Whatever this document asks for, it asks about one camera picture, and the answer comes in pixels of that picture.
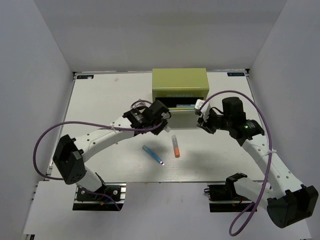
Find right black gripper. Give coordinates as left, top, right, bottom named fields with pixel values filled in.
left=196, top=109, right=232, bottom=134

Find blue highlighter pen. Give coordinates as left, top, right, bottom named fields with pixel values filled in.
left=142, top=145, right=165, bottom=166
left=176, top=104, right=195, bottom=108

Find green metal drawer chest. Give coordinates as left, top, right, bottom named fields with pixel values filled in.
left=152, top=68, right=210, bottom=112

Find orange highlighter pen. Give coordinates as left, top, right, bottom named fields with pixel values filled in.
left=171, top=135, right=180, bottom=158

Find green highlighter pen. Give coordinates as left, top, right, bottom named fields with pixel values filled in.
left=163, top=126, right=171, bottom=133

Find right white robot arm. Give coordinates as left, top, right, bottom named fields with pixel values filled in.
left=194, top=97, right=319, bottom=229

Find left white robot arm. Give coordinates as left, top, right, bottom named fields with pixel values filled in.
left=53, top=100, right=172, bottom=200

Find right blue corner label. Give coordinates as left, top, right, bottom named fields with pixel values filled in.
left=227, top=72, right=245, bottom=77

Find blue corner label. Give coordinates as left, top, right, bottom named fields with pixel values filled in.
left=76, top=74, right=94, bottom=80
left=227, top=72, right=245, bottom=77

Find left blue corner label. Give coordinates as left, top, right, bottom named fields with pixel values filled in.
left=76, top=74, right=94, bottom=80

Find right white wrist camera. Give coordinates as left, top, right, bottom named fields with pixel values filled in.
left=194, top=99, right=211, bottom=122

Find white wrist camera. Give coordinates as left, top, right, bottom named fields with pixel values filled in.
left=194, top=99, right=211, bottom=122
left=130, top=99, right=152, bottom=109

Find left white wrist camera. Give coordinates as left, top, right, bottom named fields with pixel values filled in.
left=130, top=99, right=152, bottom=109

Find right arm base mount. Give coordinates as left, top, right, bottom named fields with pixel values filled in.
left=203, top=184, right=252, bottom=213

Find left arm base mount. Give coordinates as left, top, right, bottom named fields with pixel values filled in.
left=72, top=183, right=127, bottom=212

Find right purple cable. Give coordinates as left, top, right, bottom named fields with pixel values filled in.
left=199, top=89, right=273, bottom=237

